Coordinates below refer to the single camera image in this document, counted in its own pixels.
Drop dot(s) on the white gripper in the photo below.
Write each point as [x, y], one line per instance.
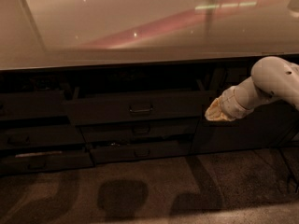
[229, 103]

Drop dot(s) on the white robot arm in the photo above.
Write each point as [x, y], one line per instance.
[271, 79]

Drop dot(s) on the dark cabinet door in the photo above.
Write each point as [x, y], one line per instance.
[265, 127]

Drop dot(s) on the top drawer metal handle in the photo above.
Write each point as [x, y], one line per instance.
[140, 110]

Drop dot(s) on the dark cabinet frame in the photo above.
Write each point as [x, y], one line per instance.
[83, 82]

